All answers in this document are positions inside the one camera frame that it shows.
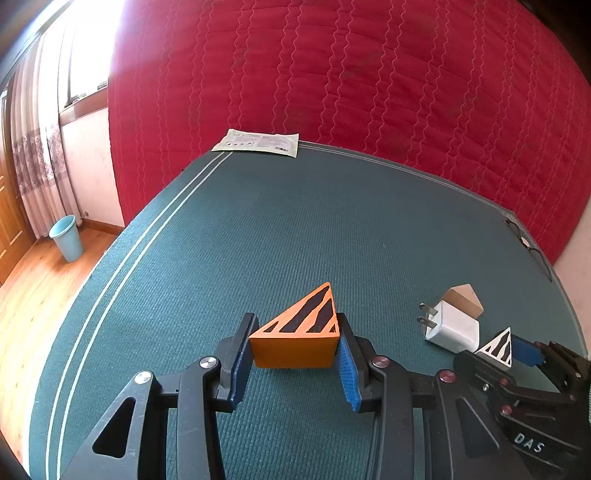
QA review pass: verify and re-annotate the window with wooden sill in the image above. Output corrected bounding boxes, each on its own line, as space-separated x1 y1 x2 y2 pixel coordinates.
40 1 126 126

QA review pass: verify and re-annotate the brown pentagonal wooden block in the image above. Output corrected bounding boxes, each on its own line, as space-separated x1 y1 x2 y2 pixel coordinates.
442 284 484 319

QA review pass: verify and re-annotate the white wall charger plug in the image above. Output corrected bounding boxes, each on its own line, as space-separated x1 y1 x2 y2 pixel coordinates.
418 300 480 354

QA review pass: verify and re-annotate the white paper leaflet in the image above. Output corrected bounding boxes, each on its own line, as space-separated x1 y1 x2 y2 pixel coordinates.
211 129 298 158

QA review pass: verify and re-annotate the wooden door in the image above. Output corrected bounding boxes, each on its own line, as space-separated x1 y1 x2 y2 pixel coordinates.
0 92 34 284

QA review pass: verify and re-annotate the green table mat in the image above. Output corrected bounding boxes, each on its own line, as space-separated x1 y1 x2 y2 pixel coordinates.
27 144 587 479

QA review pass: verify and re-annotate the light blue waste bin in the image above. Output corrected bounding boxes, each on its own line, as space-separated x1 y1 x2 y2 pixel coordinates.
49 215 83 263

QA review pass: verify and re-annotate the orange striped wedge block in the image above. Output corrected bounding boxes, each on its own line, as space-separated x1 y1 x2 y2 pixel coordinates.
249 282 341 369

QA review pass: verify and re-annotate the red quilted mattress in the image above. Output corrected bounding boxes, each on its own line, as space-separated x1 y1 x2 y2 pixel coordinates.
108 1 590 261

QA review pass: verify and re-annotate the black cable with tag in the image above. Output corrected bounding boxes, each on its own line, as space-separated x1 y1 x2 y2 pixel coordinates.
503 216 554 283

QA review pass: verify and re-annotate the patterned window curtain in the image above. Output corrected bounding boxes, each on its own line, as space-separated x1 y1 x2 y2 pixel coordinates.
8 40 81 238

